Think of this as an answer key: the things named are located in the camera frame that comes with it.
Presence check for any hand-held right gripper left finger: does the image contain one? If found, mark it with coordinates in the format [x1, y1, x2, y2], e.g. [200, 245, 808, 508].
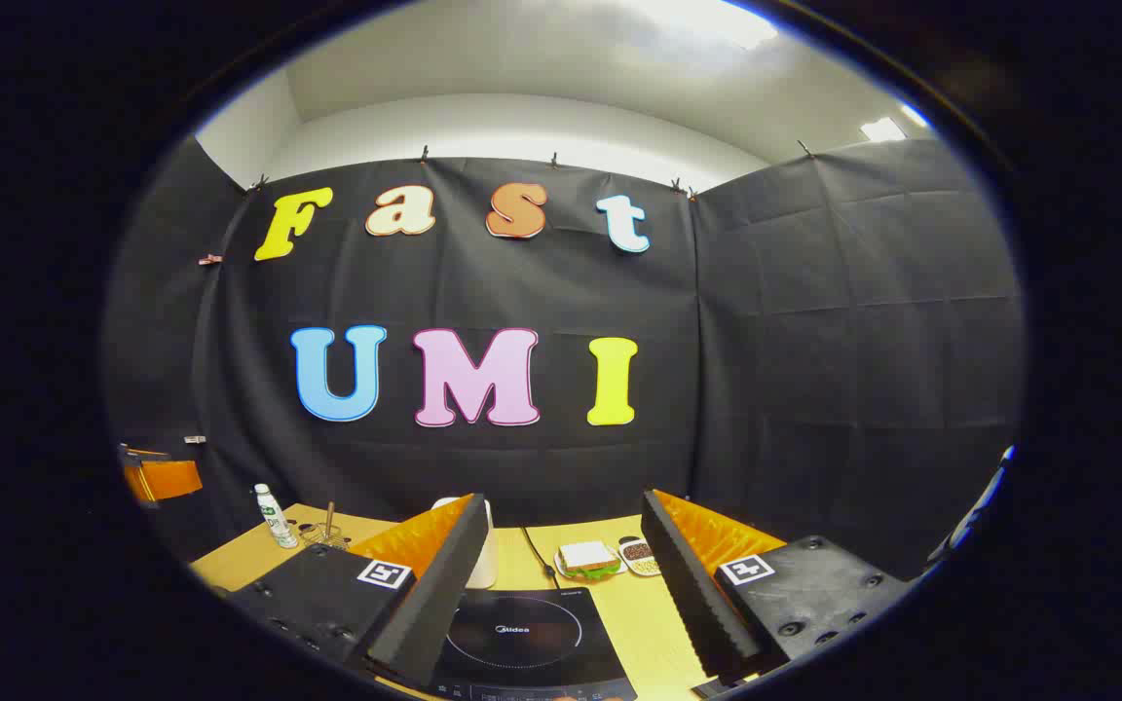
[226, 493, 490, 690]

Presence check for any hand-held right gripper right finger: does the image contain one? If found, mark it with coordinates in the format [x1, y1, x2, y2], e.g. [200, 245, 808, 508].
[639, 489, 915, 688]

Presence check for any black induction cooktop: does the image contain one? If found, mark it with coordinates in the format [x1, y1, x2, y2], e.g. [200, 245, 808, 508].
[430, 584, 638, 701]

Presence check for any white toaster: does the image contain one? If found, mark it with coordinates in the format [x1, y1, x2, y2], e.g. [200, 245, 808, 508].
[430, 496, 500, 591]

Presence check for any white divided snack dish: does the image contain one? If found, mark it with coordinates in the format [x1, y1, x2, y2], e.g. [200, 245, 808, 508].
[617, 536, 664, 577]

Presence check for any small white plate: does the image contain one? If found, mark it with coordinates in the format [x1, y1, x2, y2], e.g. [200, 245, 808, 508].
[554, 550, 623, 583]

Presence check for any white drink bottle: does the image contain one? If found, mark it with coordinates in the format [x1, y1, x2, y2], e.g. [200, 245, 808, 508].
[254, 484, 299, 549]

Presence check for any black backdrop cloth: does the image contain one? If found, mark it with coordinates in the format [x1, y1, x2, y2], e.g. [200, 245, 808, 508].
[103, 136, 1025, 585]

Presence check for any black power cable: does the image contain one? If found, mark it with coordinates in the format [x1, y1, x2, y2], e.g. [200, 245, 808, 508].
[522, 527, 558, 583]

